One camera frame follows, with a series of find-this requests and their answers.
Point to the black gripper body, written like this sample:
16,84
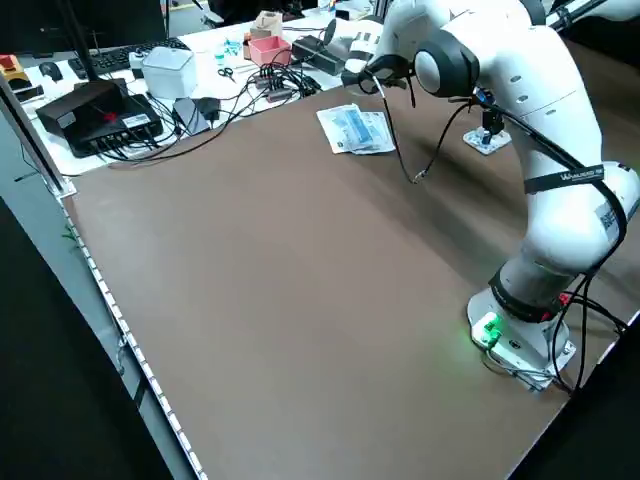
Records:
492,107
357,82

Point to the small white medicine box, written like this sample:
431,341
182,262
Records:
487,147

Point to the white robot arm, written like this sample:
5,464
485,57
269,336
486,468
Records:
550,225

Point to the pink open box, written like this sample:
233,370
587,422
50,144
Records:
270,50

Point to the small cardboard box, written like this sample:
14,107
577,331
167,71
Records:
266,24

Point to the white cube box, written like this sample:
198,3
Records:
167,72

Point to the black power brick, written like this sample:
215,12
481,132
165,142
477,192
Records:
310,46
327,64

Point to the blue white mask packet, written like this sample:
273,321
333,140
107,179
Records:
357,130

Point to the grey usb hub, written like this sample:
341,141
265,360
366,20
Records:
280,87

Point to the teal plastic clips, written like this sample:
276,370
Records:
229,50

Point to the black power adapter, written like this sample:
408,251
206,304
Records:
192,116

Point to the small white gadget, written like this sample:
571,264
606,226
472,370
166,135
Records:
137,62

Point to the black keyboard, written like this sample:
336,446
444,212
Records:
125,55

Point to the black computer mouse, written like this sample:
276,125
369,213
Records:
51,71

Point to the black monitor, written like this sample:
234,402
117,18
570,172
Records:
50,20

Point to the orange black block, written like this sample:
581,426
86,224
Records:
11,67

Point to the grey aluminium post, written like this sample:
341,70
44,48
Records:
378,6

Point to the black network switch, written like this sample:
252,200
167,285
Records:
95,120

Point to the aluminium frame rail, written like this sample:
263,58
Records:
35,140

